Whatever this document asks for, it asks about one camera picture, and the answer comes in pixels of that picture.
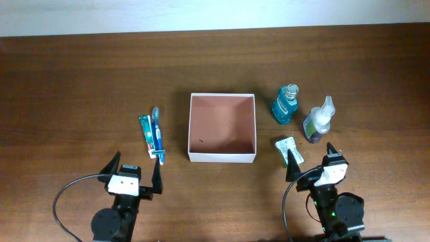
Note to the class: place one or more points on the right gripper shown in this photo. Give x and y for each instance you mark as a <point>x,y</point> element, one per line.
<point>293,171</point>

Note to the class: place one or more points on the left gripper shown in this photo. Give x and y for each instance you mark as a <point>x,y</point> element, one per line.
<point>147,192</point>

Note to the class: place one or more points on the green toothpaste tube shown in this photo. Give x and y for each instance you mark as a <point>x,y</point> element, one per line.
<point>145,122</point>

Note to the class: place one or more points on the teal mouthwash bottle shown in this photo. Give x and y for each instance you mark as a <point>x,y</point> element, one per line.
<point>285,104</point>

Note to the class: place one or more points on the blue white toothbrush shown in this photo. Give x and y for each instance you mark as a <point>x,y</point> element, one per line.
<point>155,117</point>

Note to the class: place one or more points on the blue disposable razor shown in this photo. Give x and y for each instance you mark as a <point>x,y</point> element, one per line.
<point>158,152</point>

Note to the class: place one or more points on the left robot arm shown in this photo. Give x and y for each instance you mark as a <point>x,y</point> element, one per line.
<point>117,222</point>

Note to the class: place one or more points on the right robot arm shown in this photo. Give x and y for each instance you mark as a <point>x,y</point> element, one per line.
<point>340,215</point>

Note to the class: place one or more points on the green white wrapped packet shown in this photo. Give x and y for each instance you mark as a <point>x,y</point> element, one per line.
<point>288,144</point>

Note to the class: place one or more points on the clear spray bottle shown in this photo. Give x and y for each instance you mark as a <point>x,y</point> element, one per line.
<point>318,121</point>

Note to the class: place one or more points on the white cardboard box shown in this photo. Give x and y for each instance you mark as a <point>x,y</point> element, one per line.
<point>222,128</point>

